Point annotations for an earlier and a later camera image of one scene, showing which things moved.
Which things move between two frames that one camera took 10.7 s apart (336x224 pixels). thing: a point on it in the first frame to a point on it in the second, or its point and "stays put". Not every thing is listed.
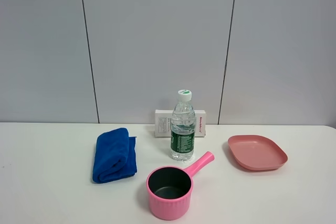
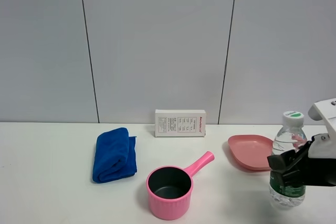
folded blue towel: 115,156 stays put
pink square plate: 256,152 stays put
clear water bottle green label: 182,128 to 290,136
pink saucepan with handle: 169,189 stays put
